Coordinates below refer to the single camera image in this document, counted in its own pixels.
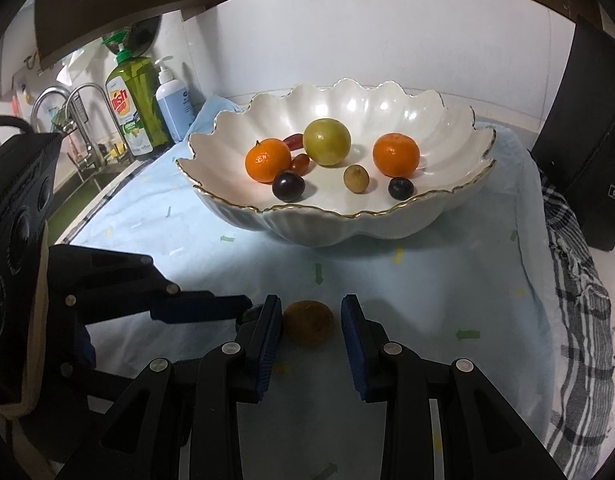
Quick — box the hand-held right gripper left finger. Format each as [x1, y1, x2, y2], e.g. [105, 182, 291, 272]
[55, 294, 283, 480]

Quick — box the large dark purple plum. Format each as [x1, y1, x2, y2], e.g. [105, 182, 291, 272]
[272, 170, 305, 203]

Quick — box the kitchen sink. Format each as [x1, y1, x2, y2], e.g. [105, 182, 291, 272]
[48, 159, 138, 243]

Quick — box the grey plaid cloth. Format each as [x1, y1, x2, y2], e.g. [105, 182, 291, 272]
[537, 165, 615, 480]

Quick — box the white scalloped ceramic bowl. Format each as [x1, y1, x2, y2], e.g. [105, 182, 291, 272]
[176, 78, 497, 248]

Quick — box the green round apple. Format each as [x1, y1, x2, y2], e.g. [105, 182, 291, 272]
[302, 117, 352, 167]

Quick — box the chrome faucet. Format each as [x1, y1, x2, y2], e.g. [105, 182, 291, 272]
[30, 86, 73, 136]
[65, 82, 114, 172]

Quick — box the light blue patterned cloth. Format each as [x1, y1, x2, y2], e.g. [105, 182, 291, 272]
[70, 95, 558, 480]

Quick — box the orange mandarin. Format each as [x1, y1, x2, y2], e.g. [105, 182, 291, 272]
[245, 139, 293, 184]
[372, 132, 421, 179]

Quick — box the blue pump bottle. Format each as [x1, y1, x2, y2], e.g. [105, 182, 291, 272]
[155, 56, 196, 143]

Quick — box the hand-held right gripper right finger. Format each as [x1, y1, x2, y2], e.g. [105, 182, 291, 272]
[340, 294, 568, 480]

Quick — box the green dish soap bottle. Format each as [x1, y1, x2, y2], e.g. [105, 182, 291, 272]
[105, 42, 171, 158]

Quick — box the black knife block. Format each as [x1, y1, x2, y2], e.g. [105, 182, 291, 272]
[530, 15, 615, 253]

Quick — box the brown longan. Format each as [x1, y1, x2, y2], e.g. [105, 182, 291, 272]
[343, 164, 369, 194]
[282, 300, 335, 346]

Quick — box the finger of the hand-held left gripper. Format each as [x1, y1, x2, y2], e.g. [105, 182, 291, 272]
[38, 305, 263, 413]
[46, 244, 253, 328]

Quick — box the small dark purple plum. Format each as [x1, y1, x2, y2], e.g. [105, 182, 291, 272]
[387, 176, 415, 200]

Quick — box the black hanging pan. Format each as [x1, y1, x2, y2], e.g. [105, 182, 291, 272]
[125, 15, 163, 57]

